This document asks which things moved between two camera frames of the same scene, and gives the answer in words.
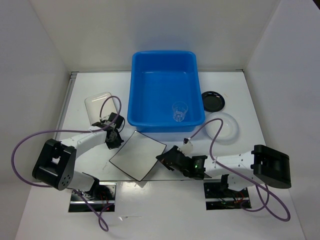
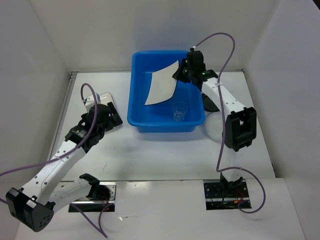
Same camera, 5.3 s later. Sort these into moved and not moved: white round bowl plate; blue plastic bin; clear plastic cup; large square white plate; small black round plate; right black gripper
Moved: large square white plate; right black gripper
Not moved: white round bowl plate; clear plastic cup; blue plastic bin; small black round plate
